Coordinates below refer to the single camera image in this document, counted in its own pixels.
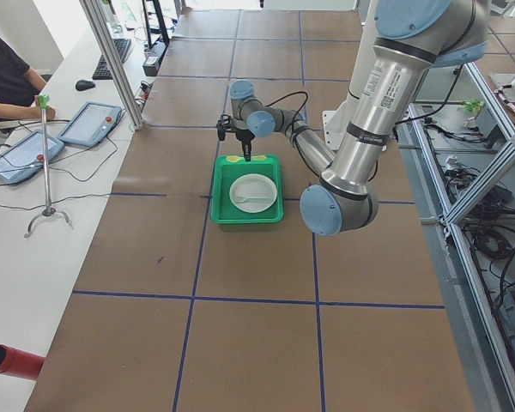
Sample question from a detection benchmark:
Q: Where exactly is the far blue teach pendant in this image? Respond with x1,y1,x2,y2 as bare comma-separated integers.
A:
57,101,122,148

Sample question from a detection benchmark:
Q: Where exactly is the white round plate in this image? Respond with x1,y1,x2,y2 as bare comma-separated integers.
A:
229,173,277,214

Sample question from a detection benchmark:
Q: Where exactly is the pale green plastic fork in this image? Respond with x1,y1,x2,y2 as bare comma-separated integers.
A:
232,196,274,203

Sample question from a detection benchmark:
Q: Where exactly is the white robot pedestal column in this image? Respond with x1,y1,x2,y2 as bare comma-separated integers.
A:
322,1,378,151

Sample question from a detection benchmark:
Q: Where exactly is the brown paper table cover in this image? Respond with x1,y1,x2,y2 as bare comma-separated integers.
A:
27,11,474,411

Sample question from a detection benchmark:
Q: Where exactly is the near blue teach pendant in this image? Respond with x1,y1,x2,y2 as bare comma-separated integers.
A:
0,131,65,185

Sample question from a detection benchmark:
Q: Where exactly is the aluminium frame post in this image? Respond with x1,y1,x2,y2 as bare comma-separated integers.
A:
79,0,144,130

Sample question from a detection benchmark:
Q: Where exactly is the yellow plastic spoon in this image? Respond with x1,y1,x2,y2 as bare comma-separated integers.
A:
225,155,268,163

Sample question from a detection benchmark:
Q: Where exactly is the black computer mouse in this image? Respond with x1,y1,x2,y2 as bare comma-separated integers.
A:
75,79,95,92

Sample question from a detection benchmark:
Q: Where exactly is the red cylinder tube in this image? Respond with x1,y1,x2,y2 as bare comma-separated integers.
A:
0,344,45,381

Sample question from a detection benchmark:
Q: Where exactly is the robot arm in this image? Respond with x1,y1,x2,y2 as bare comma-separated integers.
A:
226,1,490,235

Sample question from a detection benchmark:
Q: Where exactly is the black camera cable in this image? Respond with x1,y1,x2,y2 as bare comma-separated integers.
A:
265,91,310,138

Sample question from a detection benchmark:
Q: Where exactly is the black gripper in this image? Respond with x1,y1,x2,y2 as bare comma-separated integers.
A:
234,129,254,162

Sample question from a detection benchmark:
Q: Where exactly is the metal reacher grabber tool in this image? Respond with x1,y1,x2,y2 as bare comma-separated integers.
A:
24,94,73,239

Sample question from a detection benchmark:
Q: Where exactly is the person in black shirt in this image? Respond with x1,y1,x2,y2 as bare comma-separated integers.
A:
0,38,46,121

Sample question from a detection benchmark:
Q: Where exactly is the green plastic tray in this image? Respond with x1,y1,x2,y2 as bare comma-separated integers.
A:
211,154,283,224

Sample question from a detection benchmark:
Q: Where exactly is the blue teach pendant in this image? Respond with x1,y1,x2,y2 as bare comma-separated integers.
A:
57,101,122,148
0,131,65,185

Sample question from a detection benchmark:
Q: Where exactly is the black keyboard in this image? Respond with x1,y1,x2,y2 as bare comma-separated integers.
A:
91,38,132,82

